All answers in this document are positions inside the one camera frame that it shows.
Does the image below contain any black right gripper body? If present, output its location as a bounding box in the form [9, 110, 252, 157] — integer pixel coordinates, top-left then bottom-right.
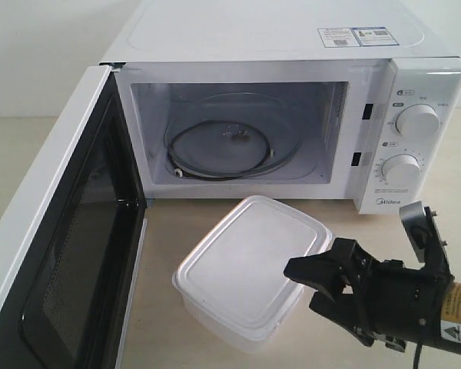
[340, 238, 454, 351]

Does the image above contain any white plastic food container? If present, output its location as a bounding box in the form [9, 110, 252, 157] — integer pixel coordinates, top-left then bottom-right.
[172, 195, 333, 353]

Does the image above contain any white microwave door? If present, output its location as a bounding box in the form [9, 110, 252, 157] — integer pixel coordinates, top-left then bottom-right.
[0, 64, 147, 368]

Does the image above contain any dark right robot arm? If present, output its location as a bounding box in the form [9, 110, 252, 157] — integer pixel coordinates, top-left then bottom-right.
[284, 238, 461, 355]

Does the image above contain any white microwave oven body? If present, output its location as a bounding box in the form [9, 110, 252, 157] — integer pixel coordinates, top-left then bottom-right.
[101, 1, 461, 214]

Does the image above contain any printed paper instruction sheet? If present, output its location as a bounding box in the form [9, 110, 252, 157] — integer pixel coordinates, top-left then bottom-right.
[317, 27, 399, 48]

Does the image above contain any lower white timer knob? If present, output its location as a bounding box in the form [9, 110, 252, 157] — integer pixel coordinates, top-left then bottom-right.
[381, 154, 421, 187]

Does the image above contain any upper white control knob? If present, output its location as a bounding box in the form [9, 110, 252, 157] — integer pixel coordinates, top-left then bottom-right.
[395, 104, 441, 139]

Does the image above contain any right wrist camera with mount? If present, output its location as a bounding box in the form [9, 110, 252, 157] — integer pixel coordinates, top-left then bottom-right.
[399, 201, 454, 283]

